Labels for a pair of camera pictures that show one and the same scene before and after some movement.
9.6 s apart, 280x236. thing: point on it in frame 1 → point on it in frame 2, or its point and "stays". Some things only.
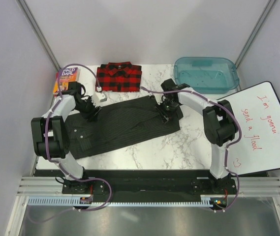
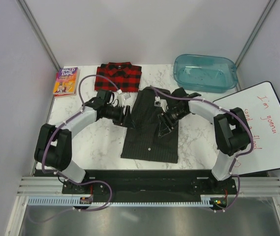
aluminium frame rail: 53,186 stays
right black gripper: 166,116 → 166,124
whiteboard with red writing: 267,140 stays
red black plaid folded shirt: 119,76 stays
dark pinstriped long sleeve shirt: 117,125 → 143,142
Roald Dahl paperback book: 67,75 stays
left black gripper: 92,115 → 124,120
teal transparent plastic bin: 211,75 stays
